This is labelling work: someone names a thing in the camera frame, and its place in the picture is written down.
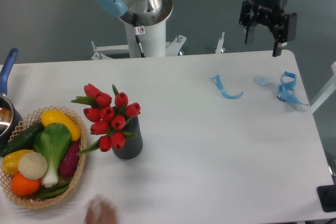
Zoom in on green bean pods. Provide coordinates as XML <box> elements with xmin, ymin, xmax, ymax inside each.
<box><xmin>38</xmin><ymin>180</ymin><xmax>70</xmax><ymax>199</ymax></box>

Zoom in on blue ribbon strip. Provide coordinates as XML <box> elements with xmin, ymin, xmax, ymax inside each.
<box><xmin>209</xmin><ymin>75</ymin><xmax>244</xmax><ymax>100</ymax></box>

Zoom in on white frame post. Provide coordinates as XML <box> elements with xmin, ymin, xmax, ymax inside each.
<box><xmin>310</xmin><ymin>62</ymin><xmax>335</xmax><ymax>113</ymax></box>

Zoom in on purple sweet potato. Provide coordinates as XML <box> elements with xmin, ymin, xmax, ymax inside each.
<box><xmin>59</xmin><ymin>142</ymin><xmax>80</xmax><ymax>177</ymax></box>

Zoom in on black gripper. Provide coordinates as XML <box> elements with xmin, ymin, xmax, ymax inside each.
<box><xmin>239</xmin><ymin>0</ymin><xmax>298</xmax><ymax>57</ymax></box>

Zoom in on black device at table edge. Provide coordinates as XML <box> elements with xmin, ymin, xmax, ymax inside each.
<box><xmin>317</xmin><ymin>185</ymin><xmax>336</xmax><ymax>212</ymax></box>

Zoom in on white onion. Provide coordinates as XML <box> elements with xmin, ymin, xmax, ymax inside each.
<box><xmin>18</xmin><ymin>152</ymin><xmax>48</xmax><ymax>180</ymax></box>

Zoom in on orange fruit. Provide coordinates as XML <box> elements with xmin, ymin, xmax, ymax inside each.
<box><xmin>11</xmin><ymin>173</ymin><xmax>40</xmax><ymax>196</ymax></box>

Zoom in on green cucumber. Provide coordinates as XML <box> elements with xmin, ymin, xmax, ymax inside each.
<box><xmin>1</xmin><ymin>122</ymin><xmax>44</xmax><ymax>157</ymax></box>

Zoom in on green bok choy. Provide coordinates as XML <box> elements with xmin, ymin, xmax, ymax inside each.
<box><xmin>33</xmin><ymin>123</ymin><xmax>71</xmax><ymax>188</ymax></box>

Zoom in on blurred human hand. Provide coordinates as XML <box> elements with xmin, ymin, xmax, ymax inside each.
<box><xmin>84</xmin><ymin>195</ymin><xmax>118</xmax><ymax>224</ymax></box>

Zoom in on woven wicker basket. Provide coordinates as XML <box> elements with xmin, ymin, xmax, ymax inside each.
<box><xmin>1</xmin><ymin>106</ymin><xmax>87</xmax><ymax>209</ymax></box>

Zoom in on small blue cap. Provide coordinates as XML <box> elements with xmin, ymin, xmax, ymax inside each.
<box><xmin>254</xmin><ymin>76</ymin><xmax>268</xmax><ymax>87</ymax></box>

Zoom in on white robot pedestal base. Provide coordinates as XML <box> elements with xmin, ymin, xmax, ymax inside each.
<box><xmin>91</xmin><ymin>17</ymin><xmax>187</xmax><ymax>60</ymax></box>

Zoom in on red tulip bouquet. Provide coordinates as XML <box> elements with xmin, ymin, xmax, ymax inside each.
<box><xmin>72</xmin><ymin>84</ymin><xmax>141</xmax><ymax>156</ymax></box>

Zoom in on tangled blue ribbon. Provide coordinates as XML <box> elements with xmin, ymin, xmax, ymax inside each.
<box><xmin>276</xmin><ymin>71</ymin><xmax>309</xmax><ymax>107</ymax></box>

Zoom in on yellow bell pepper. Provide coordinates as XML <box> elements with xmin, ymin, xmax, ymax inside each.
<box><xmin>2</xmin><ymin>150</ymin><xmax>33</xmax><ymax>176</ymax></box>

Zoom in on blue handled saucepan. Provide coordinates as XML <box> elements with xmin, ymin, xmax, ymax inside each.
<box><xmin>1</xmin><ymin>48</ymin><xmax>22</xmax><ymax>151</ymax></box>

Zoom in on dark grey ribbed vase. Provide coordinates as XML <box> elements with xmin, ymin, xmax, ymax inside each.
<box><xmin>112</xmin><ymin>117</ymin><xmax>143</xmax><ymax>160</ymax></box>

